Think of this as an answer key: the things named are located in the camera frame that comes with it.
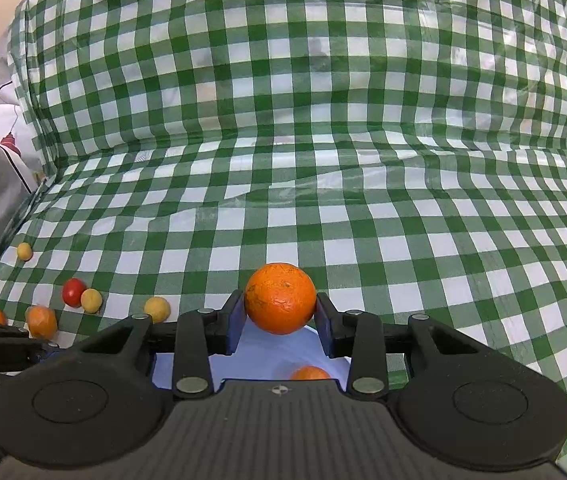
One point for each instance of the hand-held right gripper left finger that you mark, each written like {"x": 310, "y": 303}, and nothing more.
{"x": 236, "y": 322}

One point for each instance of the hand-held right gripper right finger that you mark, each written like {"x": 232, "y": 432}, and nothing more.
{"x": 323, "y": 327}

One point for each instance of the light blue plate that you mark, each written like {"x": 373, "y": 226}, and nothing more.
{"x": 268, "y": 355}

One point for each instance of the small yellow round fruit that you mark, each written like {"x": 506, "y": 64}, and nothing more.
{"x": 24, "y": 251}
{"x": 92, "y": 301}
{"x": 157, "y": 309}

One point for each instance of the red tomato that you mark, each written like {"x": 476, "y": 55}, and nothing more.
{"x": 72, "y": 292}

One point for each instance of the green white checked cloth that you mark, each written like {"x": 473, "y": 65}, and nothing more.
{"x": 363, "y": 160}

